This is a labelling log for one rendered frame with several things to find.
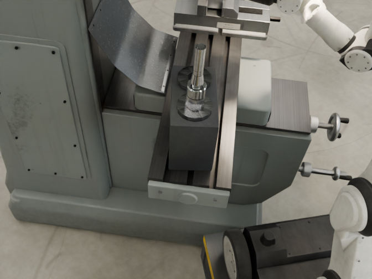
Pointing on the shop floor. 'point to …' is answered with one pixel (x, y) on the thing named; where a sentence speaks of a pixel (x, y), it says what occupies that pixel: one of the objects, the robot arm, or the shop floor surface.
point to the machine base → (133, 215)
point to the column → (53, 98)
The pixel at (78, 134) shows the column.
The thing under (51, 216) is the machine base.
